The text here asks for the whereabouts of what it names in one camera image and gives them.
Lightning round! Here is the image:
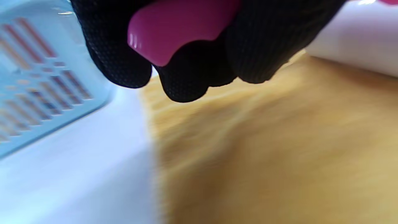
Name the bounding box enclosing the pink lint roller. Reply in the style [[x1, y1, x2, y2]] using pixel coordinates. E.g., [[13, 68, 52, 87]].
[[127, 0, 398, 77]]

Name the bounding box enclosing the light blue plastic basket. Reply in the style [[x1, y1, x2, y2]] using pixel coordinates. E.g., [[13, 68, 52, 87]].
[[0, 0, 118, 159]]

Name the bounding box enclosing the yellow square towel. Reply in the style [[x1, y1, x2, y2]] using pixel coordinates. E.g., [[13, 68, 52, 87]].
[[138, 50, 398, 224]]

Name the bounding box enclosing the person's left hand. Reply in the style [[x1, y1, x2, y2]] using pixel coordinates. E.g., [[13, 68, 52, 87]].
[[70, 0, 347, 103]]

